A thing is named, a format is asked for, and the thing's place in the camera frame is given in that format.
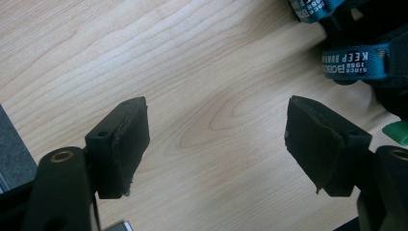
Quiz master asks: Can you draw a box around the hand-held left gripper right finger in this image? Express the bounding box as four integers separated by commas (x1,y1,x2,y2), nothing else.
284,94,373,197

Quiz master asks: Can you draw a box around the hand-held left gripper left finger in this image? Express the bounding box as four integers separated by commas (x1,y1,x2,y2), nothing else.
84,95,151,200

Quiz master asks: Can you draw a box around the green ribbed plastic object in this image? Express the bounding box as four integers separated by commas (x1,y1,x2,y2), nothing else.
381,119,408,147

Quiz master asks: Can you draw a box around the black bag with blue straps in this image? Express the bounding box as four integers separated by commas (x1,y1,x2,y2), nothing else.
288,0,408,121

